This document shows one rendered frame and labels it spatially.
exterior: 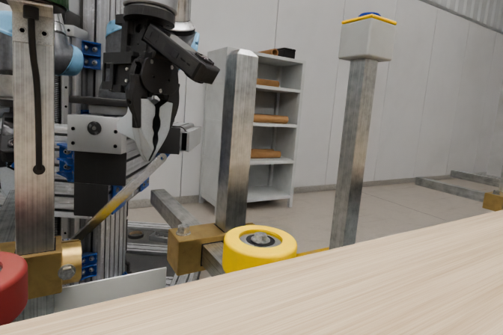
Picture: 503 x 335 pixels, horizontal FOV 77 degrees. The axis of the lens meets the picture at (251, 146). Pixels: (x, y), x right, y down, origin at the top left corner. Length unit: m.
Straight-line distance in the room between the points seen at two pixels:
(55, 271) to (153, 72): 0.27
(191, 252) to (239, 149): 0.16
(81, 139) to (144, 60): 0.47
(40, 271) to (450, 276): 0.43
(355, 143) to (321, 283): 0.36
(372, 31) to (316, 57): 3.50
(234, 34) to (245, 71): 3.03
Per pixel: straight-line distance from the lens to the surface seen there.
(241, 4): 3.59
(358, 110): 0.62
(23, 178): 0.41
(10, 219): 0.58
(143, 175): 0.51
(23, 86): 0.40
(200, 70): 0.42
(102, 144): 0.87
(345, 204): 0.65
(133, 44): 0.51
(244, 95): 0.46
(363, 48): 0.61
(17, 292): 0.32
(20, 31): 0.40
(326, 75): 4.21
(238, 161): 0.47
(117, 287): 0.52
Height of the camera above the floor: 1.05
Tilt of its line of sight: 7 degrees down
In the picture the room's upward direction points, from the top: 5 degrees clockwise
